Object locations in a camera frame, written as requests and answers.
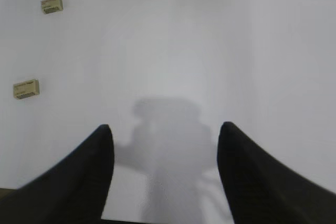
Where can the yellow eraser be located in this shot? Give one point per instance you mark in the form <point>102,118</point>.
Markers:
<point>26,89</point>
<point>51,6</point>

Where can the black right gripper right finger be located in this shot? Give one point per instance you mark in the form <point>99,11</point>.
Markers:
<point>260,189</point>

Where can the yellow eraser front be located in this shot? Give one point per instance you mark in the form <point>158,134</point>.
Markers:
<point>26,89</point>

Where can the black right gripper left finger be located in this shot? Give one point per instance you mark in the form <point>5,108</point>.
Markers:
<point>73,191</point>

